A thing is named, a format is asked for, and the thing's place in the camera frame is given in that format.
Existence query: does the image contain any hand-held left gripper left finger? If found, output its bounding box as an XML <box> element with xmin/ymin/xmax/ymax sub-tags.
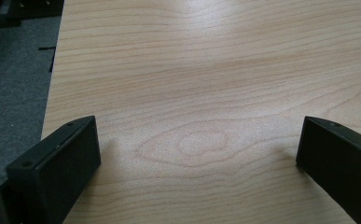
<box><xmin>6</xmin><ymin>115</ymin><xmax>102</xmax><ymax>224</ymax></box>

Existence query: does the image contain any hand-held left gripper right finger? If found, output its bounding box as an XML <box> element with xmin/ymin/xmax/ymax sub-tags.
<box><xmin>295</xmin><ymin>116</ymin><xmax>361</xmax><ymax>224</ymax></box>

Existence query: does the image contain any black metal stand base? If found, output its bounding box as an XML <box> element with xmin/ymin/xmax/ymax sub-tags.
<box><xmin>0</xmin><ymin>0</ymin><xmax>66</xmax><ymax>31</ymax></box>

